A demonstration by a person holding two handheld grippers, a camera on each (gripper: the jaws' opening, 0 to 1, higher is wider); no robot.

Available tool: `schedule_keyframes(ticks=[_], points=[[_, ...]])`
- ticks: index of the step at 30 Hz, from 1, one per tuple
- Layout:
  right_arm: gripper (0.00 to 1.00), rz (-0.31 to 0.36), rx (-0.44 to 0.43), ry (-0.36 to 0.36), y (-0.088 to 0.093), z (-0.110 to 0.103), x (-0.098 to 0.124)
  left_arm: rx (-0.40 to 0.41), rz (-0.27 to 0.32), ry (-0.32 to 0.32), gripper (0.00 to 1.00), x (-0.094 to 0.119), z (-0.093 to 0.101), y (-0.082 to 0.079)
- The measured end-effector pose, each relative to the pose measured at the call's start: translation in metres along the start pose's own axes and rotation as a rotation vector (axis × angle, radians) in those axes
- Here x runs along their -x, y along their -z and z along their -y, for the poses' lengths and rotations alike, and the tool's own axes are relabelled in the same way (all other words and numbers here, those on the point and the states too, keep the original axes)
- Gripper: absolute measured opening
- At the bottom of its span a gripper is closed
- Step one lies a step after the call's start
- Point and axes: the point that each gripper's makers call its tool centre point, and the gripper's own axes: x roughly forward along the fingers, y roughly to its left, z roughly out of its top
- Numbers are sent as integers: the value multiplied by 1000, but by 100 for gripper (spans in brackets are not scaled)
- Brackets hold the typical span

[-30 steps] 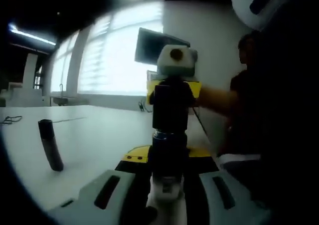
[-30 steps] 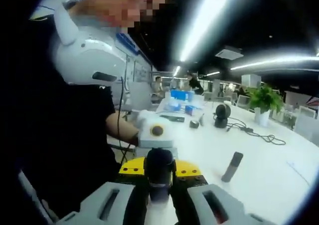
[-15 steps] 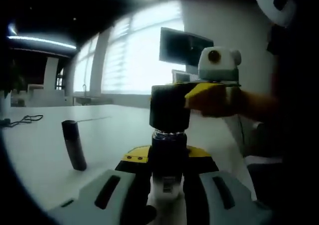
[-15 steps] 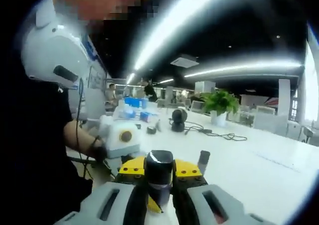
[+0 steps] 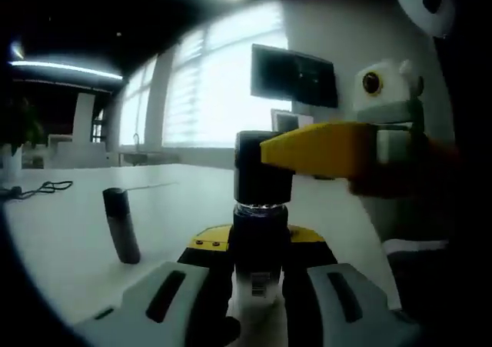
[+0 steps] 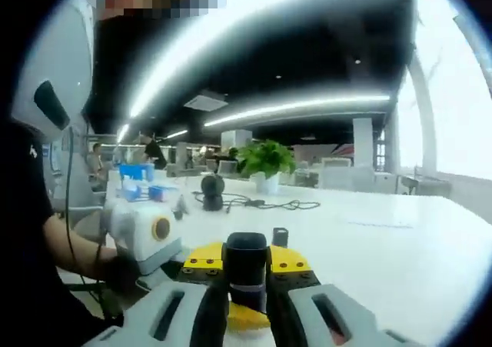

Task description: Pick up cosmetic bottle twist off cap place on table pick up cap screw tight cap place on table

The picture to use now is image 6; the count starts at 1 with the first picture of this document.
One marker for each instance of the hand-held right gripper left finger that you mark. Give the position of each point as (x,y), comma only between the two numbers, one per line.
(153,316)

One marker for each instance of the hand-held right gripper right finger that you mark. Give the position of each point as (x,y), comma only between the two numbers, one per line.
(353,320)

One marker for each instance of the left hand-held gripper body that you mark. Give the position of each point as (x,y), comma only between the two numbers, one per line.
(134,231)

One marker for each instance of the large black bottle cap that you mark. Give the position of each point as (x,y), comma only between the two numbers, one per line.
(246,258)

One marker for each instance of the small dark cosmetic bottle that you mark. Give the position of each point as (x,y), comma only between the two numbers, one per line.
(280,240)

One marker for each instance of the small white bottle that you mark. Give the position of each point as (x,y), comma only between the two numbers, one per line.
(182,202)

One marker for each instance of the person's left hand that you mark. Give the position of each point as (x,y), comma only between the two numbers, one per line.
(123,275)

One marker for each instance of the blue boxes on table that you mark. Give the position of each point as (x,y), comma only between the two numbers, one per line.
(134,193)

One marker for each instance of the small blue white box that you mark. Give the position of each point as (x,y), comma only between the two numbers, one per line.
(157,193)

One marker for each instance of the blue plastic box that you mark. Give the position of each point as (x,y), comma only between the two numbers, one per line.
(134,170)

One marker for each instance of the white table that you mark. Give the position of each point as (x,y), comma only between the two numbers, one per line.
(384,266)

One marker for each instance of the grey office chair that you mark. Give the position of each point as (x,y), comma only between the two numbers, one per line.
(77,197)

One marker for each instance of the short ceiling light strip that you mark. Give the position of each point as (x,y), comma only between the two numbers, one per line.
(177,134)
(123,132)

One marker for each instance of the person's black shirt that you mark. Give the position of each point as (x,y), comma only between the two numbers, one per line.
(27,285)

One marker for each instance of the row of white office chairs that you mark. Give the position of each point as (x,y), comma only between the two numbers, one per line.
(346,175)

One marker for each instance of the ceiling air vent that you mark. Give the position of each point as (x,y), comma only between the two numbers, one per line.
(205,101)

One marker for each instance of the green potted plant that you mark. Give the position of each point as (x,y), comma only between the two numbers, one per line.
(265,158)

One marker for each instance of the long ceiling light strip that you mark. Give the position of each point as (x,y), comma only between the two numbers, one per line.
(300,104)
(173,54)

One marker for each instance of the white chest-worn device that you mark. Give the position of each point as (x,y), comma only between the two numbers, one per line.
(57,66)

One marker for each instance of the blue and white wall poster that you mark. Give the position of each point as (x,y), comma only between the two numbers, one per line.
(57,158)

